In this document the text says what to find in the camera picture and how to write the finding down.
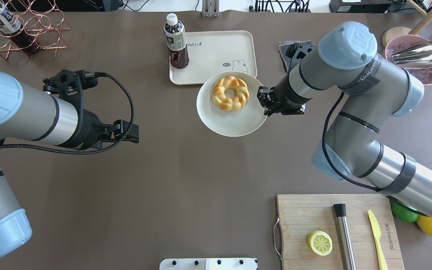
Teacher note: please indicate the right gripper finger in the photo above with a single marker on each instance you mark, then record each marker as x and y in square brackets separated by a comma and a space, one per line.
[263, 95]

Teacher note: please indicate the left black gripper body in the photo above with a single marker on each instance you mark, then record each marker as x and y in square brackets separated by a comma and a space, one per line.
[87, 130]

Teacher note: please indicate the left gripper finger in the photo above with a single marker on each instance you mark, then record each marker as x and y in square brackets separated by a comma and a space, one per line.
[132, 133]

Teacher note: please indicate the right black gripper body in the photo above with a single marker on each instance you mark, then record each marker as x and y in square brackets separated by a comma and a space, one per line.
[287, 95]

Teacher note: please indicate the white plate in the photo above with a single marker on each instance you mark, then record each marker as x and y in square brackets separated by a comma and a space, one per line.
[231, 123]

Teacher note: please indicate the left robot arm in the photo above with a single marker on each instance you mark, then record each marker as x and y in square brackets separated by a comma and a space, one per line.
[51, 120]

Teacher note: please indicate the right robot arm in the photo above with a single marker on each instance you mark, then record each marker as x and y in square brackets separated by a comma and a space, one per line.
[377, 89]

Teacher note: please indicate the glazed yellow donut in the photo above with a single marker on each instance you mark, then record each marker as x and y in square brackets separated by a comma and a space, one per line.
[230, 93]

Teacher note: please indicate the cream serving tray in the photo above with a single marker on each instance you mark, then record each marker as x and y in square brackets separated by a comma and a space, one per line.
[214, 52]

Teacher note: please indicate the red drink bottle on tray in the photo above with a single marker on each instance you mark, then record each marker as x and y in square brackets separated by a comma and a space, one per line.
[175, 34]

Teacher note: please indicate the grey folded cloth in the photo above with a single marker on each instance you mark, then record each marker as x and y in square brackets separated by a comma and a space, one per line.
[282, 50]

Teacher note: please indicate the wooden cutting board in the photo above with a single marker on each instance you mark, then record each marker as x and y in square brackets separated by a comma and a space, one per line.
[303, 214]

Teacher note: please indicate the bottle in rack upper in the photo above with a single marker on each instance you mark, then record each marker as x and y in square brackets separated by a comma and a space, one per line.
[13, 28]

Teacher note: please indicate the pink bowl with ice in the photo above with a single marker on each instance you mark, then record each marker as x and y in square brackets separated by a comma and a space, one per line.
[398, 44]

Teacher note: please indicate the half lemon slice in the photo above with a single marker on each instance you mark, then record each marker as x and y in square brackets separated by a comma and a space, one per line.
[320, 243]

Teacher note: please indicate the steel ice scoop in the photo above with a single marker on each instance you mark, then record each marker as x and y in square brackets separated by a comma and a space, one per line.
[415, 57]

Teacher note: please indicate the yellow plastic knife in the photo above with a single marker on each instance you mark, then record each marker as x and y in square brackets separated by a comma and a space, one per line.
[376, 231]

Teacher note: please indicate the green lime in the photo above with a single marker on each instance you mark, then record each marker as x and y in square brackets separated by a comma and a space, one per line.
[403, 213]

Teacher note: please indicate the aluminium frame post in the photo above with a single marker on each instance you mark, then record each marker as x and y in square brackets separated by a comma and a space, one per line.
[210, 8]

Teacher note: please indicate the copper wire bottle rack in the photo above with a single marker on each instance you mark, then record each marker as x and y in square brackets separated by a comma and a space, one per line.
[40, 23]

